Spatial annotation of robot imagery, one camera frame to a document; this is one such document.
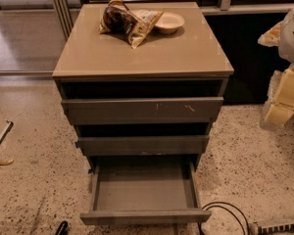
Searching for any black floor cable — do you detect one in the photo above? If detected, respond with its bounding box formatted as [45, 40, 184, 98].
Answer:
[197, 201, 251, 235]

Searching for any metal stand leg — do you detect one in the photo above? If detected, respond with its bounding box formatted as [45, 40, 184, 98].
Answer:
[0, 120, 14, 166]

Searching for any grey drawer cabinet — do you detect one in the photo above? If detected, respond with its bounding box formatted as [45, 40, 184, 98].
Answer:
[52, 1, 235, 168]

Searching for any grey bottom drawer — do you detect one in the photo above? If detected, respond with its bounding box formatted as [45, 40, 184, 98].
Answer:
[80, 162, 211, 225]

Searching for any white paper bowl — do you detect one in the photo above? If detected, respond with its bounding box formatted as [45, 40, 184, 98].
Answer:
[155, 12, 185, 34]

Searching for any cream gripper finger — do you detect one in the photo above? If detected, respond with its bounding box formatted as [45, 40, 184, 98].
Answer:
[264, 63, 294, 126]
[258, 22, 281, 47]

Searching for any brown chip bag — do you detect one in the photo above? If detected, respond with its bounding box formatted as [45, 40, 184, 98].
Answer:
[99, 0, 164, 49]

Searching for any metal window frame post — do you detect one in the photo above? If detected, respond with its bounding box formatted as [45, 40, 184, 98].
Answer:
[52, 0, 74, 40]

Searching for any grey top drawer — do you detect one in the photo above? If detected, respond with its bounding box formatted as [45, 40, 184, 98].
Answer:
[61, 97, 223, 125]

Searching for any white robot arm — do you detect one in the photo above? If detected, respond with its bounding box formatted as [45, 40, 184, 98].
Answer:
[258, 7, 294, 129]

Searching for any grey drawer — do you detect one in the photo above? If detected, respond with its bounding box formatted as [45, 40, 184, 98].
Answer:
[61, 97, 223, 125]
[77, 135, 209, 156]
[80, 162, 211, 225]

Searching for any grey middle drawer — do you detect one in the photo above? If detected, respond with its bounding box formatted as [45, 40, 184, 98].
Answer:
[77, 135, 209, 156]

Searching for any black object bottom edge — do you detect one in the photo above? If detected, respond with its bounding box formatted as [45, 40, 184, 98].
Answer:
[55, 221, 69, 235]

